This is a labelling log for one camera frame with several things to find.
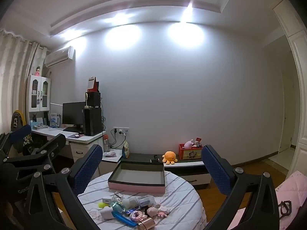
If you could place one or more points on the black computer tower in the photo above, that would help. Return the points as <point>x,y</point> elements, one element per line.
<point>92,122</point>

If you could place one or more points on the blue toothbrush package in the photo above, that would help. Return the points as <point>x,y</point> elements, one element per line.
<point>124,219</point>

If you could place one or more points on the yellow blue snack bag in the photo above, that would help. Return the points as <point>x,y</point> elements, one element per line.
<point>126,149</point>

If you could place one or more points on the white lamp bar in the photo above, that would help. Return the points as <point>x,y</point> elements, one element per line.
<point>56,104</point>

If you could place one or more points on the black keyboard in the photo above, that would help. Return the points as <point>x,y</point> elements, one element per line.
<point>72,129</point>

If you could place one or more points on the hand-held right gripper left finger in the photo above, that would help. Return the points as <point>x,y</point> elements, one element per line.
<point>88,167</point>

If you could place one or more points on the red white packet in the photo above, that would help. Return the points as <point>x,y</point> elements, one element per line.
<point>198,140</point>

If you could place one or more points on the cream curtain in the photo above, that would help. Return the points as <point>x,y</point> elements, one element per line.
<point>14,76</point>

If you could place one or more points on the black computer monitor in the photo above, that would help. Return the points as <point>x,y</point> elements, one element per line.
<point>73,112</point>

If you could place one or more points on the white wall socket strip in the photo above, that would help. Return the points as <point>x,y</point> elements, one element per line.
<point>124,130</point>

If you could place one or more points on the white door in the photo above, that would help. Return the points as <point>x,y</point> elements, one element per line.
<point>287,119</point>

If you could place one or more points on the clear bottle with orange cap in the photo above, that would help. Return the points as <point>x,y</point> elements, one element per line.
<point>107,145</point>

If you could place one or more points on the small flat white box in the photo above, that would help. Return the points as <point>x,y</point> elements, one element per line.
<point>107,200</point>

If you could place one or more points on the pink storage box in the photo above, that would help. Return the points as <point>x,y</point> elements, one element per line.
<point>134,188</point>

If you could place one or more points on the pink plush toy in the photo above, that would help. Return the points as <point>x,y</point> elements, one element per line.
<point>188,144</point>

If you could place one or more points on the white desk with drawers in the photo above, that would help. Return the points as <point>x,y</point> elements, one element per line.
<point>79,149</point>

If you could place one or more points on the red white paper bag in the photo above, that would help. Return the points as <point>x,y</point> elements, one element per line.
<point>91,83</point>

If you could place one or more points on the orange octopus plush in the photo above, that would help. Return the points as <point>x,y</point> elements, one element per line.
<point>169,157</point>

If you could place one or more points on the pink packet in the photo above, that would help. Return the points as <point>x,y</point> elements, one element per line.
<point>109,154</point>

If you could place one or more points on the white power adapter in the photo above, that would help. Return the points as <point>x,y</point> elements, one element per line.
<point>106,213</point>

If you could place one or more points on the white nightstand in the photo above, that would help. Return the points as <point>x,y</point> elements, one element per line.
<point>108,166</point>

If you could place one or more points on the striped white tablecloth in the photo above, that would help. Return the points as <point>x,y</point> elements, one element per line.
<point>182,196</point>

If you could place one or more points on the small yellow fan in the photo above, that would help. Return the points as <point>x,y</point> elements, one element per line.
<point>85,98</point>

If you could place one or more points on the teal rounded object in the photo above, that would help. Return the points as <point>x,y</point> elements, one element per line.
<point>115,206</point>

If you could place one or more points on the white air conditioner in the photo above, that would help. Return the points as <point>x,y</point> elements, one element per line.
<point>60,56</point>

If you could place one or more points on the big-headed pink doll figure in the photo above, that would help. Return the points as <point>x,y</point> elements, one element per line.
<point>153,212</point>

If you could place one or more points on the purple mouse pad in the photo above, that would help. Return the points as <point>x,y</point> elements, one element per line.
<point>76,135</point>

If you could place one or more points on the black yellow patterned jacket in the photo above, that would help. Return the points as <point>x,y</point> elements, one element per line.
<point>18,121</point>

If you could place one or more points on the blue white box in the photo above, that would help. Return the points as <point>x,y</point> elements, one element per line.
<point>54,120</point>

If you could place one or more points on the pink purple block toy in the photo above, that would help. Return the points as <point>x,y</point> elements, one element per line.
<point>137,216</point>

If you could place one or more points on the rose gold metal case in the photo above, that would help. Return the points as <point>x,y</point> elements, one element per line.
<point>146,225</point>

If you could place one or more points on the red toy crate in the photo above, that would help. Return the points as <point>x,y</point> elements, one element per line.
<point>190,154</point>

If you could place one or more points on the small doll in pink dress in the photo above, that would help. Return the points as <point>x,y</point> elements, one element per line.
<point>37,71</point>

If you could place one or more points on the pink quilt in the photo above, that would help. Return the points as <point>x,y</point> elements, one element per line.
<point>292,189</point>

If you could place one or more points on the white wardrobe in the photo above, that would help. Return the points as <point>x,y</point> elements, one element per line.
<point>301,100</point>

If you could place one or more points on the low white black cabinet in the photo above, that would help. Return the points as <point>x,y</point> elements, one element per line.
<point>184,165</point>

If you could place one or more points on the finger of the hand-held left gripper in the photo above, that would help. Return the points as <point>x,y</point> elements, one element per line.
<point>20,133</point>
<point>48,146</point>

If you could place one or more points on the black flashlight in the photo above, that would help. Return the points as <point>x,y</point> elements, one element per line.
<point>155,159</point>

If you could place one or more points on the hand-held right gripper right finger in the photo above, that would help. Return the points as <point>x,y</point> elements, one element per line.
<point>214,170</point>

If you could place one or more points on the white glass-door cabinet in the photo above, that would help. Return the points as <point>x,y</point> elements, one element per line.
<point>40,79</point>

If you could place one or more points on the clear plastic box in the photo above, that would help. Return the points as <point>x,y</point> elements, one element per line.
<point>146,200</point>

